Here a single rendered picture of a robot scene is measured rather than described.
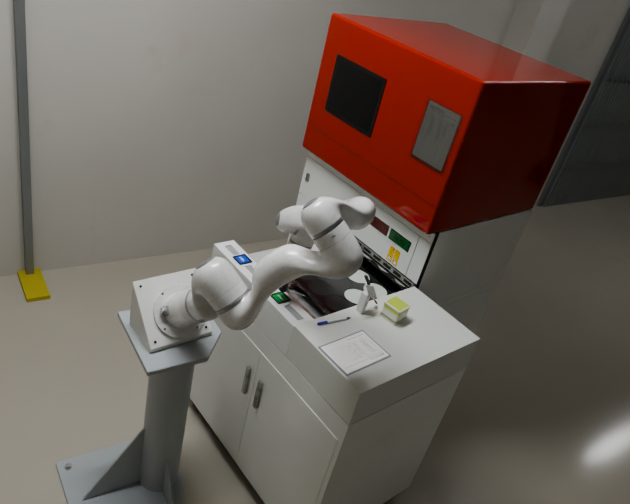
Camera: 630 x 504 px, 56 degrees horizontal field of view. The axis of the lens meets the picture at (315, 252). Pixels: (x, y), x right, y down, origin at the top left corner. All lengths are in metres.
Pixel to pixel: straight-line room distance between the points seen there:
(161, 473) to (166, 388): 0.48
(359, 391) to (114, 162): 2.20
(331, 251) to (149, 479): 1.45
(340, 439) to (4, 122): 2.27
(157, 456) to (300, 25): 2.51
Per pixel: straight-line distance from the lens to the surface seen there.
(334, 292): 2.36
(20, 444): 2.90
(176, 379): 2.21
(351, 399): 1.91
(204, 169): 3.79
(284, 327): 2.09
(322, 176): 2.75
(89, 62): 3.32
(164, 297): 2.08
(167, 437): 2.44
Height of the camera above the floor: 2.23
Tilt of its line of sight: 31 degrees down
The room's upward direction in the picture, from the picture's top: 15 degrees clockwise
